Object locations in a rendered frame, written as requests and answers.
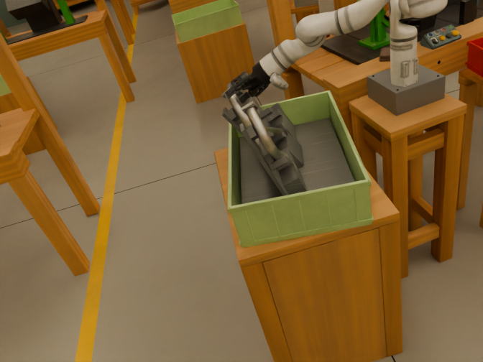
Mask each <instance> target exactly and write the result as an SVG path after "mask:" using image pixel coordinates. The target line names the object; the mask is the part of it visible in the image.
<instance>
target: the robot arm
mask: <svg viewBox="0 0 483 362"><path fill-rule="evenodd" d="M388 2H389V15H390V74H391V84H393V85H396V86H402V87H406V86H409V85H412V84H414V83H417V82H418V58H417V34H418V31H417V28H416V27H414V26H412V25H408V24H403V23H401V22H399V20H400V19H407V18H412V17H414V18H426V17H430V16H433V15H435V14H437V13H439V12H440V11H442V10H443V9H444V8H445V7H446V5H447V3H448V0H361V1H358V2H356V3H354V4H351V5H348V6H345V7H343V8H340V9H337V10H336V11H332V12H324V13H320V14H312V15H310V16H307V17H305V18H303V19H301V20H300V21H299V22H298V24H297V26H296V28H295V33H296V35H297V37H298V38H297V39H295V40H285V41H283V42H282V43H281V44H279V45H278V46H277V47H276V48H275V49H274V50H273V51H271V52H270V53H268V54H267V55H265V56H264V57H263V58H262V59H261V60H260V61H259V62H258V63H257V64H256V65H254V66H253V67H252V73H251V74H249V75H248V74H247V72H246V71H244V72H243V73H242V74H240V75H239V76H238V77H236V78H235V79H233V80H232V81H231V85H232V87H230V89H228V90H227V92H225V93H224V95H225V96H226V98H230V97H232V96H233V95H234V94H235V93H236V92H237V91H240V90H243V91H244V90H246V89H247V90H248V92H246V93H245V94H244V95H242V96H241V97H240V98H239V100H240V101H241V103H245V102H246V101H247V100H248V99H250V98H251V97H254V96H255V97H257V96H258V95H259V94H260V93H261V92H263V91H264V90H265V89H266V88H267V87H268V85H269V84H270V83H271V84H273V85H274V86H275V87H277V88H279V89H282V90H285V89H287V88H288V83H287V82H286V81H285V80H283V78H282V77H281V74H283V72H284V71H285V70H286V69H287V68H289V67H290V66H291V65H292V64H293V63H294V62H295V61H296V60H298V59H300V58H302V57H304V56H306V55H308V54H310V53H311V52H313V51H315V50H317V49H318V48H319V47H320V46H321V45H322V44H323V43H324V42H325V40H326V35H327V34H332V35H334V36H341V35H343V34H347V33H350V32H353V31H356V30H358V29H361V28H362V27H365V26H366V25H367V24H369V23H370V22H371V21H372V20H373V19H374V18H375V16H376V15H377V14H378V13H379V12H380V10H381V9H382V8H383V7H384V6H385V5H386V4H387V3H388ZM237 81H238V82H237ZM235 82H236V83H235ZM240 86H241V87H240ZM258 90H259V92H257V91H258Z"/></svg>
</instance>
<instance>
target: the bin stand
mask: <svg viewBox="0 0 483 362"><path fill-rule="evenodd" d="M477 83H478V84H480V85H483V77H481V76H480V75H478V74H476V73H475V72H473V71H472V70H470V69H468V68H466V69H463V70H460V71H459V84H460V89H459V101H461V102H463V103H465V104H466V105H467V107H466V114H464V125H463V134H462V143H461V159H460V168H459V185H458V194H457V203H456V209H457V210H458V209H461V208H463V207H465V200H466V186H467V179H468V171H469V157H470V149H471V142H472V128H473V120H474V106H475V98H476V91H477ZM479 226H480V227H481V228H483V201H482V211H481V218H480V224H479Z"/></svg>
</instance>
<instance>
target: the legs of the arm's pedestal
mask: <svg viewBox="0 0 483 362"><path fill-rule="evenodd" d="M351 121H352V129H353V137H354V145H355V147H356V150H357V151H358V153H359V156H360V158H361V160H362V162H363V165H364V167H365V168H366V169H367V171H368V172H369V174H370V175H371V176H372V177H373V178H374V180H375V181H376V183H377V162H376V152H377V153H378V154H380V155H381V156H382V164H383V180H384V193H385V194H386V196H387V197H388V198H389V199H390V201H391V202H392V204H393V205H394V206H395V207H396V208H397V210H398V211H399V212H400V260H401V279H403V278H405V277H408V249H411V248H414V247H416V246H419V245H421V244H423V243H426V242H428V241H431V254H432V255H433V257H434V258H435V259H436V260H437V261H438V262H439V263H441V262H443V261H446V260H448V259H451V258H452V254H453V245H454V229H455V220H456V203H457V194H458V185H459V168H460V159H461V143H462V134H463V125H464V114H463V115H461V116H457V117H456V118H453V119H450V120H448V121H445V122H442V123H439V124H436V125H435V126H431V127H429V128H427V129H424V130H425V131H427V133H423V130H421V131H418V132H415V133H414V134H410V135H408V136H404V137H403V138H400V139H397V140H394V141H389V140H388V139H386V138H385V137H383V135H381V134H380V133H379V132H377V131H376V130H375V129H373V128H372V127H371V126H370V125H369V124H367V123H366V122H364V121H363V120H362V119H360V118H359V117H358V116H357V115H356V114H354V113H353V112H351ZM434 150H435V166H434V184H433V207H432V206H431V205H429V204H428V203H427V202H426V201H425V200H424V199H422V189H423V155H424V154H427V153H429V152H432V151H434ZM422 218H423V219H424V220H425V221H427V222H428V223H429V224H428V225H425V226H422ZM421 226H422V227H421ZM408 231H409V232H408Z"/></svg>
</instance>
